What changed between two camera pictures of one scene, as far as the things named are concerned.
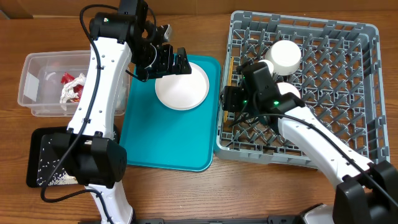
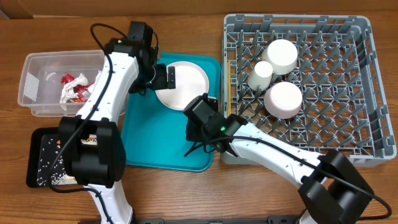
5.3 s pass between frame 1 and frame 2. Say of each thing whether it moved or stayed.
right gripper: moved
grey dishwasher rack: stayed
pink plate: stayed
